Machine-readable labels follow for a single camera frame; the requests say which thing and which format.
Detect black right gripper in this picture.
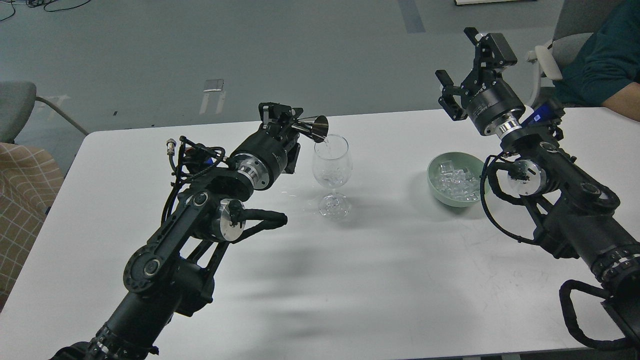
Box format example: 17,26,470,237
435,27,525,136

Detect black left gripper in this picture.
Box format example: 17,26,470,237
230,102,304,191

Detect steel double jigger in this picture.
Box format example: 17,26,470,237
291,115,329,143

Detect clear ice cubes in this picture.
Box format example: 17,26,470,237
431,160,481,202

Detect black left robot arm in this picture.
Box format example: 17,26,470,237
53,102,329,360

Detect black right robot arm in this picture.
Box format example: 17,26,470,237
435,27,640,351

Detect clear wine glass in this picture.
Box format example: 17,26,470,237
312,134,354,221

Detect green bowl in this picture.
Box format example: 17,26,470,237
427,152,490,208

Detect grey office chair at right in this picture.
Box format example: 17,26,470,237
526,0,622,109

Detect person in teal sweater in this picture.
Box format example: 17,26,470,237
554,0,640,121

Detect beige checkered cloth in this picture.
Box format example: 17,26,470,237
0,142,64,308

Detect grey chair at left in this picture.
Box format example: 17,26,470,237
0,81,90,144

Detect black floor cables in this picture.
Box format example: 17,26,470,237
0,0,92,22

